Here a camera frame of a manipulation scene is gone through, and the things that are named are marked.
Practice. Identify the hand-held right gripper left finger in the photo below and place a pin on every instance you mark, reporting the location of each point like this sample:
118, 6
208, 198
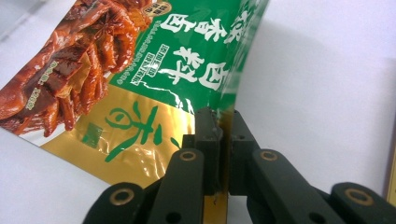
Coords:
186, 174

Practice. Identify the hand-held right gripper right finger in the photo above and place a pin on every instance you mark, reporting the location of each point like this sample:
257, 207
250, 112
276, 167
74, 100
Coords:
274, 183

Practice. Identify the green and red seasoning packet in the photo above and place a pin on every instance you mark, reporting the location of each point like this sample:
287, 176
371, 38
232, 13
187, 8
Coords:
155, 62

